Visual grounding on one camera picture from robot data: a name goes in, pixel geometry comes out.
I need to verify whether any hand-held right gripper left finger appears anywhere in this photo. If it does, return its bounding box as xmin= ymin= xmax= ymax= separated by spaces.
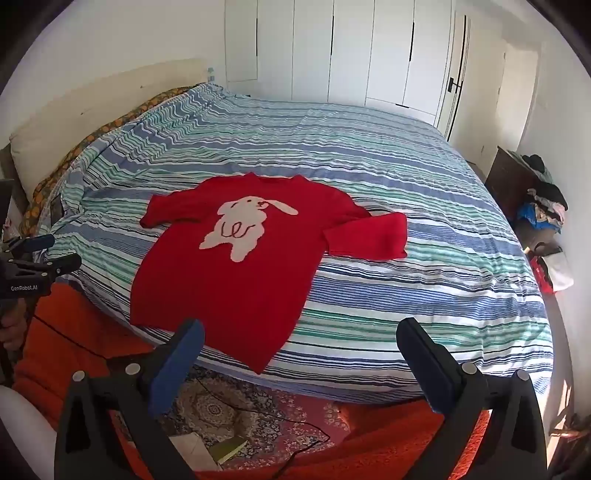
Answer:
xmin=54 ymin=318 xmax=206 ymax=480

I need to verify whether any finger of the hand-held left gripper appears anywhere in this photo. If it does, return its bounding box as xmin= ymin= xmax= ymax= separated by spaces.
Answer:
xmin=8 ymin=234 xmax=55 ymax=254
xmin=25 ymin=253 xmax=82 ymax=280

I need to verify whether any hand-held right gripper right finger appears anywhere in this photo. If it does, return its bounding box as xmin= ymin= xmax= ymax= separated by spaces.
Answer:
xmin=396 ymin=318 xmax=548 ymax=480

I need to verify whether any red sweater with white bunny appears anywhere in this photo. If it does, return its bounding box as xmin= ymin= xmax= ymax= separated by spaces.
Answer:
xmin=129 ymin=172 xmax=408 ymax=374

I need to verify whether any pile of mixed clothes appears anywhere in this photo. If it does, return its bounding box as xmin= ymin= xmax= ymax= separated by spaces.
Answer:
xmin=515 ymin=154 xmax=568 ymax=232

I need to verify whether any person's left hand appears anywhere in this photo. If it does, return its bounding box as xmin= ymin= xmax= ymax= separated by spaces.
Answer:
xmin=0 ymin=307 xmax=28 ymax=352

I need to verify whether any dark bedside stand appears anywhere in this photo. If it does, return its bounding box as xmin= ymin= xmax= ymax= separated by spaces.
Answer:
xmin=0 ymin=179 xmax=16 ymax=241

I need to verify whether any white paper box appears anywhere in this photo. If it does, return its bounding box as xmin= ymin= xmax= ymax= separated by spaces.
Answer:
xmin=168 ymin=431 xmax=225 ymax=476

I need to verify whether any striped blue green duvet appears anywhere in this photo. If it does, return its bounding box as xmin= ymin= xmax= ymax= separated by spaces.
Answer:
xmin=44 ymin=82 xmax=554 ymax=407

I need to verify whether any green book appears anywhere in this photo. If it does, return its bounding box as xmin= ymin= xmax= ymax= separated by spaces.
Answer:
xmin=212 ymin=435 xmax=250 ymax=464

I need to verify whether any person's orange fleece clothing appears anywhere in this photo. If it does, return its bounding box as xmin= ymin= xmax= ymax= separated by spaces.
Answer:
xmin=14 ymin=281 xmax=490 ymax=480

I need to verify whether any orange patterned bed sheet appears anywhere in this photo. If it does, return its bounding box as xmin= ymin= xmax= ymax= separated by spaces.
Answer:
xmin=18 ymin=85 xmax=195 ymax=236

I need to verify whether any patterned red rug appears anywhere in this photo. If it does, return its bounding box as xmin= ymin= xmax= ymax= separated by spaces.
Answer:
xmin=154 ymin=364 xmax=354 ymax=480

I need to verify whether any white rounded object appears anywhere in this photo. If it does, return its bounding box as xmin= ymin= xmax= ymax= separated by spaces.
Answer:
xmin=0 ymin=385 xmax=61 ymax=480

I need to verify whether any cream padded headboard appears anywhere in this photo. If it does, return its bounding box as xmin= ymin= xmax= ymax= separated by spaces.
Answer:
xmin=9 ymin=58 xmax=208 ymax=204

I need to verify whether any red bag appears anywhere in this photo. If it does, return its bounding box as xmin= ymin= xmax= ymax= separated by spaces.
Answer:
xmin=529 ymin=256 xmax=555 ymax=296

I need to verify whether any white bag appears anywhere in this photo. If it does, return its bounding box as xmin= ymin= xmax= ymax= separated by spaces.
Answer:
xmin=538 ymin=249 xmax=574 ymax=294

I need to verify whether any dark wooden dresser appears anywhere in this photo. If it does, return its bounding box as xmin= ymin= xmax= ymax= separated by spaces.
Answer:
xmin=485 ymin=145 xmax=546 ymax=222

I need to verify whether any white wardrobe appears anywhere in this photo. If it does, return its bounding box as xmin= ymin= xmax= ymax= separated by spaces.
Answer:
xmin=225 ymin=0 xmax=455 ymax=125

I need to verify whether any white door with black handle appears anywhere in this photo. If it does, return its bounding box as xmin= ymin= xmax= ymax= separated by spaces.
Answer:
xmin=436 ymin=11 xmax=472 ymax=139

